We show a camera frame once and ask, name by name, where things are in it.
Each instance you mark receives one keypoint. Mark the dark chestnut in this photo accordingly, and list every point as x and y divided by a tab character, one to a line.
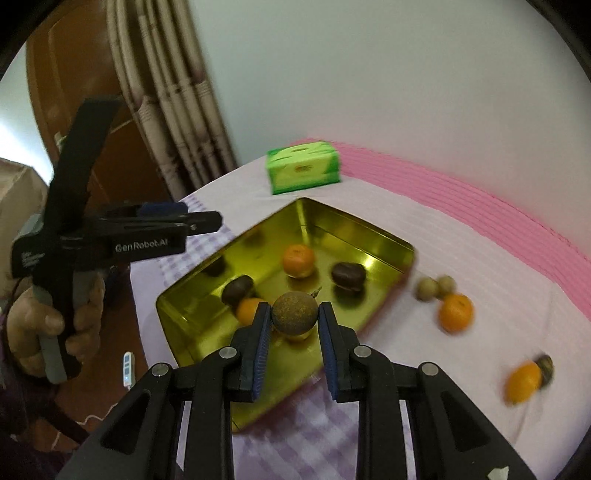
348	275
238	290

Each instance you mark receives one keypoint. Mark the green tissue box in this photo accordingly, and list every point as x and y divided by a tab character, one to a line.
300	168

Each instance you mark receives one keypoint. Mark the person's left hand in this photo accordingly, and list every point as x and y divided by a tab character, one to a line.
32	318

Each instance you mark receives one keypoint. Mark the brown wooden door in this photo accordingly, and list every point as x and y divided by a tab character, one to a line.
60	69

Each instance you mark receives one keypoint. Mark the white power strip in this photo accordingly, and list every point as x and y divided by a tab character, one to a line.
128	368

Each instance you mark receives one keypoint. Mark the gold metal tin tray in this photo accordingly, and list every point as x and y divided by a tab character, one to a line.
194	314

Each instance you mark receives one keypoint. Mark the dark brown mangosteen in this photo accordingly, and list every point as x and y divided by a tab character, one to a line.
545	368

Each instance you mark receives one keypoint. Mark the beige cardboard box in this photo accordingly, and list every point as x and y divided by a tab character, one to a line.
18	198

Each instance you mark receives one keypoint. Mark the brown longan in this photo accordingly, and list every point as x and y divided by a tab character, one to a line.
446	285
295	313

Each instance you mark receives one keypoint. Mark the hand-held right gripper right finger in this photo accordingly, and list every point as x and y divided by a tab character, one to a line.
328	350

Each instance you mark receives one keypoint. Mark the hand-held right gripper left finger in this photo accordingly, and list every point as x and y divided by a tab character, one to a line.
261	350

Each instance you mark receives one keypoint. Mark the small greenish fruit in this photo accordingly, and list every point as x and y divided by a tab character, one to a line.
427	288

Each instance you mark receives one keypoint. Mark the beige patterned curtain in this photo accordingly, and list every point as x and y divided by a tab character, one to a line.
175	92

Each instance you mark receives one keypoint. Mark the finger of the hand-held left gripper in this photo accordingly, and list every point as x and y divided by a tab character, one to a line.
203	222
161	210

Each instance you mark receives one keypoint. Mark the person's dark purple clothing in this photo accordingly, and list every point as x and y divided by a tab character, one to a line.
27	438

